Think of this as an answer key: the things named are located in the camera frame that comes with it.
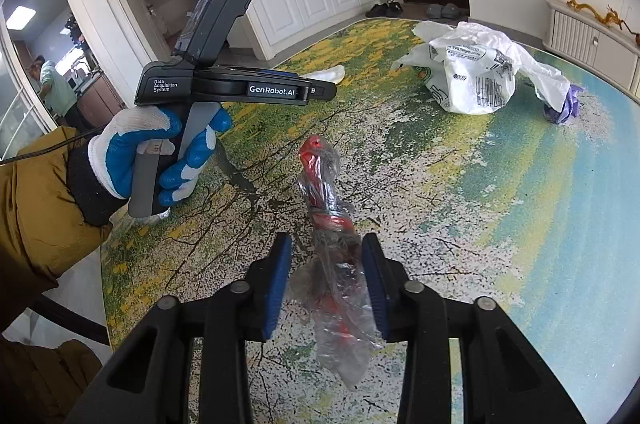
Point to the golden dragon figurine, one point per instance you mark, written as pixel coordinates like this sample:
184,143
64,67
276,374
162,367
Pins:
580,6

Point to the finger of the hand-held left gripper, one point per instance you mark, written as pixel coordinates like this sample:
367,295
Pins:
322,92

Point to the black chair frame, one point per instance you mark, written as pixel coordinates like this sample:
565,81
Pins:
70,316

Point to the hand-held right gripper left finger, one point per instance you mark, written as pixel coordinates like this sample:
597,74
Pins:
280,289

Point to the clear plastic wrapper with red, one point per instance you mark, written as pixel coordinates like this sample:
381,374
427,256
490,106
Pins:
325,204

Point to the person's left hand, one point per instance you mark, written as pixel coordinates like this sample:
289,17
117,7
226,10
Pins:
120,143

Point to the ceiling light panel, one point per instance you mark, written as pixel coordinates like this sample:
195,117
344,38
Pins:
20,17

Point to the pair of black shoes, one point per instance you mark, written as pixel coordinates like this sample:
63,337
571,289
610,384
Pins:
384,9

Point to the mustard jacket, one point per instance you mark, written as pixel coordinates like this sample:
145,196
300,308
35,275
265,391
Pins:
40,379

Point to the white crumpled tissue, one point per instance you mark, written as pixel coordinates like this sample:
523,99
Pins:
330,74

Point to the pair of grey slippers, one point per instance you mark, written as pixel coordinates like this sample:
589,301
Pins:
445,10

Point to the purple disposable glove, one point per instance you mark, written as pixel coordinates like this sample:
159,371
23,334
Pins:
565,106

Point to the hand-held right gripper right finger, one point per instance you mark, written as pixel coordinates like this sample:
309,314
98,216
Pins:
375,289

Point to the person's left forearm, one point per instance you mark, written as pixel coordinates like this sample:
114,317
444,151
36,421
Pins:
35,204

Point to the white printed plastic bag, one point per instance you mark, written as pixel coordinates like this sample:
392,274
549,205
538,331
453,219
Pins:
475,83

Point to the white television cabinet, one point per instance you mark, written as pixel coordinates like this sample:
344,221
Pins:
575,33

